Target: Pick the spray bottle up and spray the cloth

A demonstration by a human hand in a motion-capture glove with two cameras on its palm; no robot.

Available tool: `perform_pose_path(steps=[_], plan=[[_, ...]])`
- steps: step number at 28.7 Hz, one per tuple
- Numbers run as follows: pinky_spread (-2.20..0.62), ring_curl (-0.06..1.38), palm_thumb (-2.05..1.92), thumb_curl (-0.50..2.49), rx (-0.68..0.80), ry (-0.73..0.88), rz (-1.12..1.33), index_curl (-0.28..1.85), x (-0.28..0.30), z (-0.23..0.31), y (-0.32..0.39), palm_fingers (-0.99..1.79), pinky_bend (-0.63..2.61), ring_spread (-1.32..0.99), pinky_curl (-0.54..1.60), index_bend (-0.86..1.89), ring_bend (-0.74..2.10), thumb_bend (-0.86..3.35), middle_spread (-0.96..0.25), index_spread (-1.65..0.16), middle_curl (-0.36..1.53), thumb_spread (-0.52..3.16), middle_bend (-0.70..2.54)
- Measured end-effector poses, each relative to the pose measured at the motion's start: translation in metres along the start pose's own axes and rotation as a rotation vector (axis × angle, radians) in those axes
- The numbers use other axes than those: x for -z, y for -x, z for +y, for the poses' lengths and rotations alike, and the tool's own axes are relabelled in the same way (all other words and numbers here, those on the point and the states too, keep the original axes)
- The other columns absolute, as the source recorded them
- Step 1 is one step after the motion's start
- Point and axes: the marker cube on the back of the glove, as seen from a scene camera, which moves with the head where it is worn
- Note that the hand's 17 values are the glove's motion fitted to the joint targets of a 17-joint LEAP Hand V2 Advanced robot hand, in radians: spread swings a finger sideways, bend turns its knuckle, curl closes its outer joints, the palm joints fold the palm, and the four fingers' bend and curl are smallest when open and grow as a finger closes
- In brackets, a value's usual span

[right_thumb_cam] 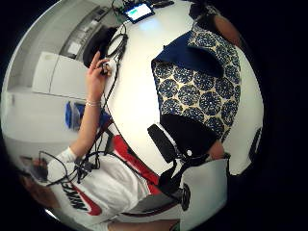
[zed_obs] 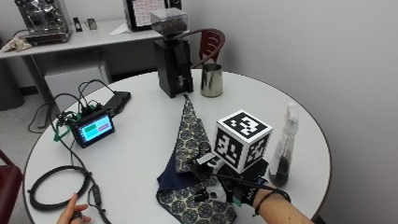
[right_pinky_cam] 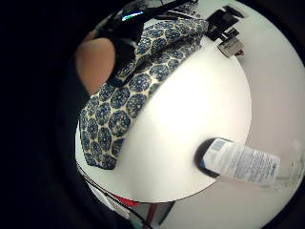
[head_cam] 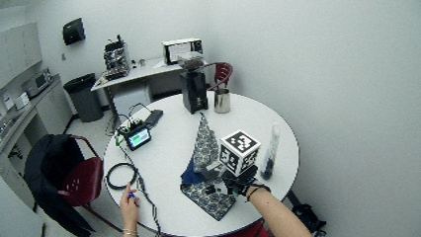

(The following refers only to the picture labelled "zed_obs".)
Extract navy patterned cloth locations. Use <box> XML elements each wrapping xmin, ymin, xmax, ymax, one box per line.
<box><xmin>156</xmin><ymin>94</ymin><xmax>240</xmax><ymax>224</ymax></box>

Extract white marker cube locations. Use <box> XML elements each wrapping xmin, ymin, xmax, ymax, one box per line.
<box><xmin>213</xmin><ymin>109</ymin><xmax>274</xmax><ymax>175</ymax></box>

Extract dark red padded chair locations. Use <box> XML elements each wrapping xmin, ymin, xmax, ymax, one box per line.
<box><xmin>0</xmin><ymin>148</ymin><xmax>25</xmax><ymax>224</ymax></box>

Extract black wrist band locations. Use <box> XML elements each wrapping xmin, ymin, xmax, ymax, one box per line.
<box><xmin>252</xmin><ymin>187</ymin><xmax>293</xmax><ymax>217</ymax></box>

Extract clear spray bottle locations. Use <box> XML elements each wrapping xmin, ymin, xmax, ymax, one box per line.
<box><xmin>268</xmin><ymin>102</ymin><xmax>301</xmax><ymax>188</ymax></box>

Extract small touchscreen device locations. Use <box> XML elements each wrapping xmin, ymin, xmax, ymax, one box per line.
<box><xmin>67</xmin><ymin>106</ymin><xmax>117</xmax><ymax>149</ymax></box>

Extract steel milk pitcher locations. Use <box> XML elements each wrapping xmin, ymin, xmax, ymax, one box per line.
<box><xmin>200</xmin><ymin>63</ymin><xmax>224</xmax><ymax>98</ymax></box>

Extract black rectangular box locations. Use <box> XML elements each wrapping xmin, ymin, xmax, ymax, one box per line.
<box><xmin>103</xmin><ymin>91</ymin><xmax>133</xmax><ymax>117</ymax></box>

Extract black coffee grinder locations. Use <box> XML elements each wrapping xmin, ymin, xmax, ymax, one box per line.
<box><xmin>149</xmin><ymin>7</ymin><xmax>196</xmax><ymax>99</ymax></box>

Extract white cabinet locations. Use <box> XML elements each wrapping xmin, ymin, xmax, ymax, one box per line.
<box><xmin>44</xmin><ymin>59</ymin><xmax>112</xmax><ymax>110</ymax></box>

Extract grey waste bin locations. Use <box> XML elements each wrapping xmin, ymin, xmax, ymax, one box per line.
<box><xmin>0</xmin><ymin>38</ymin><xmax>27</xmax><ymax>112</ymax></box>

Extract red chair with curved back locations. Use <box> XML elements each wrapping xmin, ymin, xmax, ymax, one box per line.
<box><xmin>178</xmin><ymin>28</ymin><xmax>226</xmax><ymax>70</ymax></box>

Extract white paper sheet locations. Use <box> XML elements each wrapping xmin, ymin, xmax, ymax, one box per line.
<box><xmin>108</xmin><ymin>22</ymin><xmax>134</xmax><ymax>35</ymax></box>

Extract grey side desk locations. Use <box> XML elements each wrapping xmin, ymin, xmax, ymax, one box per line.
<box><xmin>0</xmin><ymin>18</ymin><xmax>164</xmax><ymax>129</ymax></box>

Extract black framed board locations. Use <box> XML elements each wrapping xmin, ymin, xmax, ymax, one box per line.
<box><xmin>123</xmin><ymin>0</ymin><xmax>168</xmax><ymax>33</ymax></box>

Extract beige crumpled rag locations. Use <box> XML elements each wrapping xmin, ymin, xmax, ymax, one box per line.
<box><xmin>0</xmin><ymin>34</ymin><xmax>33</xmax><ymax>53</ymax></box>

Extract chrome espresso machine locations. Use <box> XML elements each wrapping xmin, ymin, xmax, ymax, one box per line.
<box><xmin>13</xmin><ymin>0</ymin><xmax>72</xmax><ymax>45</ymax></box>

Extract thin black cable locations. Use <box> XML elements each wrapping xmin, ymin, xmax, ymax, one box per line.
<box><xmin>57</xmin><ymin>136</ymin><xmax>113</xmax><ymax>224</ymax></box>

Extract thick black coiled cable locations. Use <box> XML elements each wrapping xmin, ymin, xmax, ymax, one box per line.
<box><xmin>27</xmin><ymin>164</ymin><xmax>93</xmax><ymax>213</ymax></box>

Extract green cable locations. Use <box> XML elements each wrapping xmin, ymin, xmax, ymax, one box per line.
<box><xmin>52</xmin><ymin>111</ymin><xmax>81</xmax><ymax>143</ymax></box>

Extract black looped device cables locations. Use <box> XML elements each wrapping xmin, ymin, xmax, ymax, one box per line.
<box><xmin>27</xmin><ymin>78</ymin><xmax>119</xmax><ymax>134</ymax></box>

